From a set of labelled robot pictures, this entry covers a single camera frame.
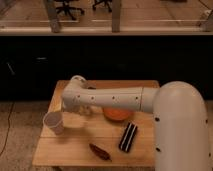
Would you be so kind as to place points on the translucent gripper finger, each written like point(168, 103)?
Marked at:
point(86, 110)

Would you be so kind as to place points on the wooden table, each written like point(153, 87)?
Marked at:
point(71, 148)

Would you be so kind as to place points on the left black office chair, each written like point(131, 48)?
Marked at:
point(66, 8)

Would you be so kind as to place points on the dark brown oblong object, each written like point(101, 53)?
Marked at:
point(99, 152)

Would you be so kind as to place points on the white ceramic cup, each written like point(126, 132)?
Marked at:
point(54, 121)

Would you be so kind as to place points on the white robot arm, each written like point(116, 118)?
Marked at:
point(181, 132)

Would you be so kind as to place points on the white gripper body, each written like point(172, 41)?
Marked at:
point(71, 109)

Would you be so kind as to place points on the orange bowl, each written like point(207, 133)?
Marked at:
point(117, 115)

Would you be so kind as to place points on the black white striped block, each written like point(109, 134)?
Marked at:
point(127, 137)

